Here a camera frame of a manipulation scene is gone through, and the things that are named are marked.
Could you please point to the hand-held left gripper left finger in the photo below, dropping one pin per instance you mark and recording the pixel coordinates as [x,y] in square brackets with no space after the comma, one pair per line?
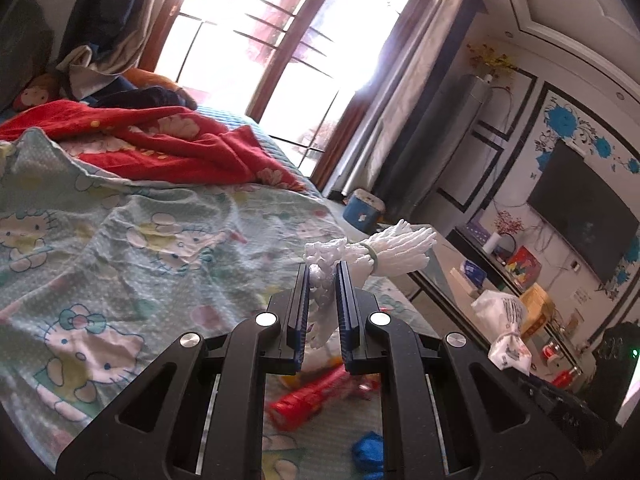
[300,310]

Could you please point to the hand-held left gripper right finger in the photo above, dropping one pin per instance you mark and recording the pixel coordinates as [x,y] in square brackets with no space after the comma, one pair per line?
[345,310]

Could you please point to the red snack packet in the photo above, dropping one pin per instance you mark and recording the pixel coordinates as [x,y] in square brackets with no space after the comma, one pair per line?
[305,400]

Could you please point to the white plastic bag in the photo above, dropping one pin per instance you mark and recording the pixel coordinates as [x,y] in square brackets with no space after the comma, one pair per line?
[500,315]

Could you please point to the blue wrapper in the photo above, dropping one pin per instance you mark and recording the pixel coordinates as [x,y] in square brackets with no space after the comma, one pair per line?
[367,452]

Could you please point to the red thermos bottle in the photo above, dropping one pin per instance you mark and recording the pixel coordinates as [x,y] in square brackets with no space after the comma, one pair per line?
[564,377]

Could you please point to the red label can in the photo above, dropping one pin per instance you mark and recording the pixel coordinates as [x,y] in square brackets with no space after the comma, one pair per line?
[551,351]

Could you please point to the blue and white container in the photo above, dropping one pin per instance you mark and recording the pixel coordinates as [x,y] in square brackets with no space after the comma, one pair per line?
[362,212]

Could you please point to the coffee table with dark side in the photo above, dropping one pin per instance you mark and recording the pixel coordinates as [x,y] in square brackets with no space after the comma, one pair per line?
[445,305]

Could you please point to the yellow paper bag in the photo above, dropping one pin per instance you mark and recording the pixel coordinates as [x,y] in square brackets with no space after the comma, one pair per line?
[537,307]

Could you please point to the flat white box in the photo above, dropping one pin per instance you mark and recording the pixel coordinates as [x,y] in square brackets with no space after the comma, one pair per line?
[457,277]

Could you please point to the blue tissue packet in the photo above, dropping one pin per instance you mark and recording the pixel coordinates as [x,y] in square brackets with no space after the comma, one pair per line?
[472,270]

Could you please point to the red printed box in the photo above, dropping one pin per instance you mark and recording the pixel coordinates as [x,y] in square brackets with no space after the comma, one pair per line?
[522,265]

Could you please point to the purple box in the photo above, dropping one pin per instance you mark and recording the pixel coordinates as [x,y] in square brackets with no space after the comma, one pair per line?
[477,225]

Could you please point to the cartoon cat printed bed sheet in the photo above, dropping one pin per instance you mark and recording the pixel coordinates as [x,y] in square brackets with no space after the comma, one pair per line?
[150,260]

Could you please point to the white vase with red flowers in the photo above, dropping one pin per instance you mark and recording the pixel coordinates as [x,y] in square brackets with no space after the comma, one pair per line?
[495,242]

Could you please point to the black flat television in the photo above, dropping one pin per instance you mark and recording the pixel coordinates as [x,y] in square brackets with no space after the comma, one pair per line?
[585,210]

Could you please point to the grey brown curtain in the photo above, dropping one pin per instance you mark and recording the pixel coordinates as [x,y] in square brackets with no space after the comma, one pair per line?
[400,110]

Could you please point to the red printed blanket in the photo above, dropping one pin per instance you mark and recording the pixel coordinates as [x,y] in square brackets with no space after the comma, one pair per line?
[165,145]

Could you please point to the grey standing air conditioner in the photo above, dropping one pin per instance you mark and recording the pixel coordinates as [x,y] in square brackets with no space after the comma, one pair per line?
[472,125]

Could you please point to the dark clothes pile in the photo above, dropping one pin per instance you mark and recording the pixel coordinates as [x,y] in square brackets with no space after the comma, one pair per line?
[145,99]

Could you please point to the orange cushion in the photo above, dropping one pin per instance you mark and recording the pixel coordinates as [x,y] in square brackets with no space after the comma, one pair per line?
[150,79]

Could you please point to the yellow artificial flowers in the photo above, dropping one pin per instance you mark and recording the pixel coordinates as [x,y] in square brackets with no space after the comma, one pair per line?
[492,60]

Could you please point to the beige and blue curtain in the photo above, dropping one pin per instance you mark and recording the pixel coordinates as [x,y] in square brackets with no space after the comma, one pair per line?
[120,25]

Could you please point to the cartoon face pillow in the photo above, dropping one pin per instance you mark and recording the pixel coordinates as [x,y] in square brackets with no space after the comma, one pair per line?
[35,95]

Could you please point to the arched brown frame window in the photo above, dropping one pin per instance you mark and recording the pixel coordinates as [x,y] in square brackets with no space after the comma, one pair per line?
[280,60]

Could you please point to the blue flower wall decal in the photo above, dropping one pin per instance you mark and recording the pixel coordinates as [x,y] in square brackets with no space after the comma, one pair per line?
[562,120]

